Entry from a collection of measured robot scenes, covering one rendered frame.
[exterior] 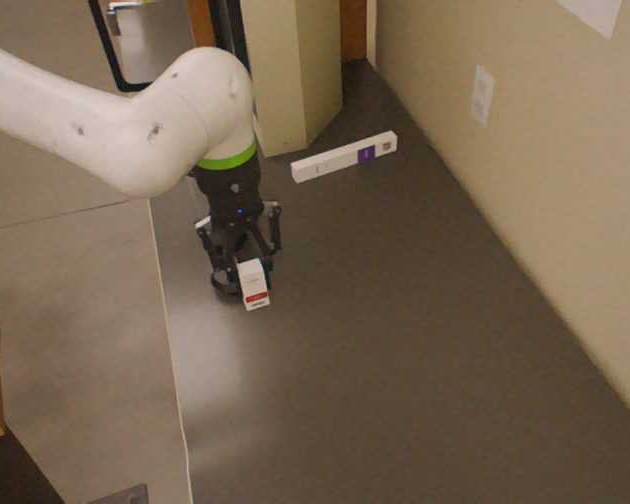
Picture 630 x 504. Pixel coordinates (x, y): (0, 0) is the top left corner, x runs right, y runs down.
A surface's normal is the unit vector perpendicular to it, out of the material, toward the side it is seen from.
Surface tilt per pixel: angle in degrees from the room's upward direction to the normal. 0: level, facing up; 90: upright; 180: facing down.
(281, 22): 90
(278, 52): 90
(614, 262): 90
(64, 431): 0
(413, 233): 0
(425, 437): 0
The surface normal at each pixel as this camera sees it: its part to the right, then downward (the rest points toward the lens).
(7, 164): -0.07, -0.71
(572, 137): -0.96, 0.24
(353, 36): 0.27, 0.66
